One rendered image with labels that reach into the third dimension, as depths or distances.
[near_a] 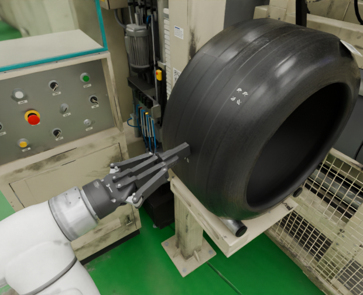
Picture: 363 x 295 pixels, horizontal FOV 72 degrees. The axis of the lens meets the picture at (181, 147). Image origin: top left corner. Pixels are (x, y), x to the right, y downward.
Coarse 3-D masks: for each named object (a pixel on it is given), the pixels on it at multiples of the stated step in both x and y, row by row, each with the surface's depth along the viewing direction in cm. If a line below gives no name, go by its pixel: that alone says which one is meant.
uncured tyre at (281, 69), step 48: (240, 48) 54; (288, 48) 49; (336, 48) 53; (192, 96) 57; (288, 96) 48; (336, 96) 78; (192, 144) 57; (240, 144) 50; (288, 144) 94; (192, 192) 68; (240, 192) 58; (288, 192) 80
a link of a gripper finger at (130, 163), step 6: (138, 156) 55; (144, 156) 55; (150, 156) 55; (120, 162) 55; (126, 162) 55; (132, 162) 55; (138, 162) 55; (114, 168) 54; (120, 168) 55; (126, 168) 55
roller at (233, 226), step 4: (224, 220) 80; (228, 220) 79; (232, 220) 79; (236, 220) 78; (240, 220) 79; (228, 224) 79; (232, 224) 78; (236, 224) 77; (240, 224) 77; (244, 224) 78; (232, 228) 78; (236, 228) 77; (240, 228) 76; (244, 228) 77; (232, 232) 78; (236, 232) 77; (240, 232) 76; (244, 232) 79; (240, 236) 79
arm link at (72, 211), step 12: (72, 192) 46; (60, 204) 44; (72, 204) 44; (84, 204) 45; (60, 216) 43; (72, 216) 44; (84, 216) 45; (96, 216) 48; (72, 228) 44; (84, 228) 46; (72, 240) 46
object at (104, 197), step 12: (96, 180) 49; (108, 180) 52; (120, 180) 51; (84, 192) 47; (96, 192) 47; (108, 192) 49; (120, 192) 49; (132, 192) 50; (96, 204) 46; (108, 204) 47; (120, 204) 49
